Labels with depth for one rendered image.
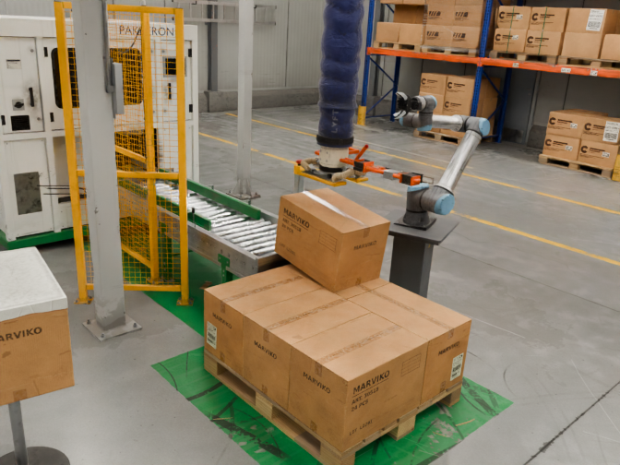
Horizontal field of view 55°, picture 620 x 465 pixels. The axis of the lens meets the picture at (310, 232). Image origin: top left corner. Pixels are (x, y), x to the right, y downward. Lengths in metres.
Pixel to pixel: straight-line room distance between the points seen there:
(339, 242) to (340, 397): 0.98
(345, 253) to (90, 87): 1.79
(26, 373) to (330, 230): 1.78
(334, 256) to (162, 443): 1.37
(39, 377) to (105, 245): 1.62
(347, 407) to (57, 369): 1.26
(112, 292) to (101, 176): 0.81
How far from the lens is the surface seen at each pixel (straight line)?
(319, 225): 3.54
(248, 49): 7.00
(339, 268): 3.51
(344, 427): 2.92
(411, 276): 4.29
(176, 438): 3.32
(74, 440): 3.41
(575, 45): 10.54
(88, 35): 3.80
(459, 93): 11.58
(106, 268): 4.13
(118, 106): 3.85
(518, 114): 12.38
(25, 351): 2.54
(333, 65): 3.47
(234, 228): 4.63
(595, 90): 11.81
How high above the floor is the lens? 2.07
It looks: 20 degrees down
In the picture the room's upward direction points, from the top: 3 degrees clockwise
